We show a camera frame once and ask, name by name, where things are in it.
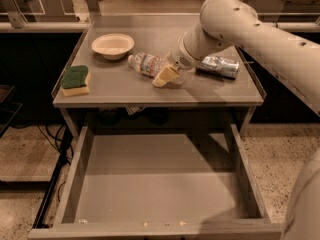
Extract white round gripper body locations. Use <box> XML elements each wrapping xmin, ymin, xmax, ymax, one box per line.
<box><xmin>165</xmin><ymin>35</ymin><xmax>196</xmax><ymax>70</ymax></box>

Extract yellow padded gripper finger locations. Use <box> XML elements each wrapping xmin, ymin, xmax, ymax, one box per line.
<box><xmin>152</xmin><ymin>65</ymin><xmax>179</xmax><ymax>87</ymax></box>

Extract clear plastic water bottle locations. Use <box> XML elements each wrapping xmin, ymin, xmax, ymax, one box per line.
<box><xmin>128</xmin><ymin>52</ymin><xmax>184</xmax><ymax>86</ymax></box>

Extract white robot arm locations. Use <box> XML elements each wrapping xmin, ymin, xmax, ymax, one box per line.
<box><xmin>153</xmin><ymin>0</ymin><xmax>320</xmax><ymax>240</ymax></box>

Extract open grey top drawer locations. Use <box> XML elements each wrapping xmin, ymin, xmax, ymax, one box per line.
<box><xmin>29</xmin><ymin>125</ymin><xmax>281</xmax><ymax>240</ymax></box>

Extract crushed silver drink can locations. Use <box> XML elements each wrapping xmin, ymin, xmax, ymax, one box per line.
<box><xmin>196</xmin><ymin>56</ymin><xmax>240</xmax><ymax>79</ymax></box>

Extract grey metal cabinet table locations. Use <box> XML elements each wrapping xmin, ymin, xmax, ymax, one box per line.
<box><xmin>53</xmin><ymin>14</ymin><xmax>264</xmax><ymax>135</ymax></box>

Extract white paper bowl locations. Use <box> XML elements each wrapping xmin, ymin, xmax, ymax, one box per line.
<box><xmin>91</xmin><ymin>33</ymin><xmax>135</xmax><ymax>60</ymax></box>

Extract green and yellow sponge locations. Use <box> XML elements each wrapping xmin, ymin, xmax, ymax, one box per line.
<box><xmin>61</xmin><ymin>65</ymin><xmax>91</xmax><ymax>96</ymax></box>

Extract dark side shelf unit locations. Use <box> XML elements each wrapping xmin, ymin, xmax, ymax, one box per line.
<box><xmin>0</xmin><ymin>85</ymin><xmax>22</xmax><ymax>138</ymax></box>

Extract white horizontal rail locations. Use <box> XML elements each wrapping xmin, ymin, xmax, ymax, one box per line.
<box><xmin>0</xmin><ymin>22</ymin><xmax>320</xmax><ymax>33</ymax></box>

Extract black floor cables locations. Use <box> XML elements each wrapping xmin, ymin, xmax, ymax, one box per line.
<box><xmin>11</xmin><ymin>122</ymin><xmax>74</xmax><ymax>202</ymax></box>

